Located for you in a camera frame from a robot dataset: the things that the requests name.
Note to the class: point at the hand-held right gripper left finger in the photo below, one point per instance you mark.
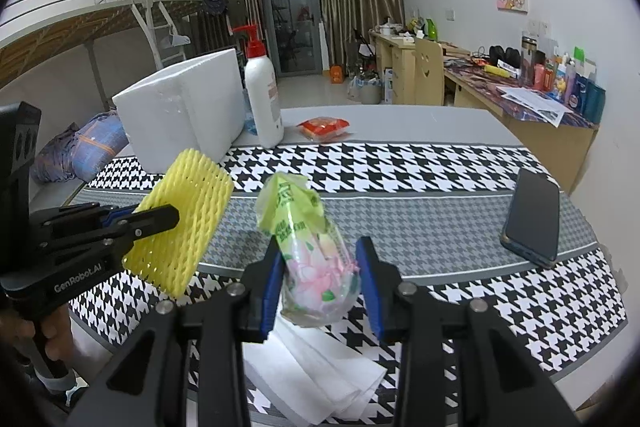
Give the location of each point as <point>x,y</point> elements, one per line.
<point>270,297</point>

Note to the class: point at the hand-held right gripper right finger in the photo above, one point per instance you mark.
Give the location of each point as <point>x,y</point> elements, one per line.
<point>370,287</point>

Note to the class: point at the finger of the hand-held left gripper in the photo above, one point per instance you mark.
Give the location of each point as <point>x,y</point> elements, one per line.
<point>100,217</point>
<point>150,219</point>

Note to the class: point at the yellow foam fruit net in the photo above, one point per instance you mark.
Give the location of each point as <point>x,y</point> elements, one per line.
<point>190,207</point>

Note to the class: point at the white paper tissue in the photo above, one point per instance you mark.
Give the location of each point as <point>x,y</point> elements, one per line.
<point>350,372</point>

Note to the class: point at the white foam box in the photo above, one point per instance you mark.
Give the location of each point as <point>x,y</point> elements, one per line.
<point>175,117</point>

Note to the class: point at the person's left hand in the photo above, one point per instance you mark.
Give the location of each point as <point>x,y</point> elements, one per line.
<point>55,329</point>

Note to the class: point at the blue patterned bedding bundle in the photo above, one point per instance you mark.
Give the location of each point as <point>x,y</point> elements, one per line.
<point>85,147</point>

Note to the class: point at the houndstooth patterned tablecloth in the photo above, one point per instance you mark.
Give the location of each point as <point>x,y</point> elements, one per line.
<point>450,187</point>

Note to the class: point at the small clear spray bottle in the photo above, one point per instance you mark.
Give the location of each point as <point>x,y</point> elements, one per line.
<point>250,127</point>

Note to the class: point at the red snack packet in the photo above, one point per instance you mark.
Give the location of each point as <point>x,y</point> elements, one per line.
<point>324,128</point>

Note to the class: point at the white lotion pump bottle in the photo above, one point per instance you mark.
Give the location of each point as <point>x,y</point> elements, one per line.
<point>262,97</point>

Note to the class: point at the dark smartphone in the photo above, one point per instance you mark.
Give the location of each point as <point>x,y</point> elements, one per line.
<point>532,217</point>

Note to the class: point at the white hanging bag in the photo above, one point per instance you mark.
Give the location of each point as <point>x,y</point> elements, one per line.
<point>181,39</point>

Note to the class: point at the white metal ladder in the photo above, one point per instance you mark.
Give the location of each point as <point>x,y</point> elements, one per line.
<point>160,32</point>

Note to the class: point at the white metal bunk bed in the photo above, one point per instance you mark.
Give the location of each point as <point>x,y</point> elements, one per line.
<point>65,32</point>

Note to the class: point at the filled bag on floor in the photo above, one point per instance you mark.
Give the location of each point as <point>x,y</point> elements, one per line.
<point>364,89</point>

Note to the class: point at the orange bag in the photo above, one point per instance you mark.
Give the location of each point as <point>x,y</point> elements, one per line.
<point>337,74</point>

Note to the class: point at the wooden chair with smiley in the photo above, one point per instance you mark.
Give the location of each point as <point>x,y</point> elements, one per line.
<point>429,74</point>

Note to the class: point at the plain wooden desk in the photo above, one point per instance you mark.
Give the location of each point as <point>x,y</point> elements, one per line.
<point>395,67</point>

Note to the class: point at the wooden desk with patterned cover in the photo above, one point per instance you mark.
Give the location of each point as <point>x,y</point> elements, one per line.
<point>545,147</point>

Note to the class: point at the dark hanging clothes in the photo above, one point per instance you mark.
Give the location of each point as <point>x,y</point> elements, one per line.
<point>215,4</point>

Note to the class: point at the white printed papers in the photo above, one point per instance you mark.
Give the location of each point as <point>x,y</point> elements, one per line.
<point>537,104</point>

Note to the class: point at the glass balcony door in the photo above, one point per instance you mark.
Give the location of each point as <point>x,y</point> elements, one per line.
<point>287,7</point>

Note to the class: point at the green bottle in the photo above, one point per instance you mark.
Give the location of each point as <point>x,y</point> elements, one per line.
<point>430,30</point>

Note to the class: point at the row of toiletry bottles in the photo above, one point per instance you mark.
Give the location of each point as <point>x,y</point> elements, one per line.
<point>565,82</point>

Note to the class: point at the white wall socket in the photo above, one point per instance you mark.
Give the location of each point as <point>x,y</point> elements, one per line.
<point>540,27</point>

